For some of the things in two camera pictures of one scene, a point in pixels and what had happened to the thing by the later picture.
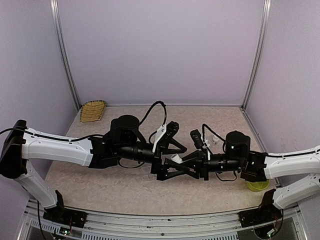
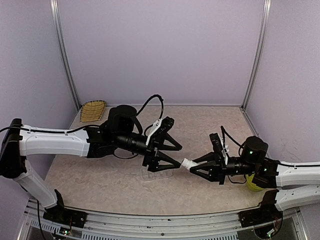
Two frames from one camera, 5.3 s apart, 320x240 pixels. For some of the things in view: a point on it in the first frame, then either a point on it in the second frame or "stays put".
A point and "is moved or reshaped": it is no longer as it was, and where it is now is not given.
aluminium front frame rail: [102, 224] stays put
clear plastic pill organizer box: [145, 170] stays put
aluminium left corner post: [54, 7] stays put
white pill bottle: [175, 157] is moved or reshaped
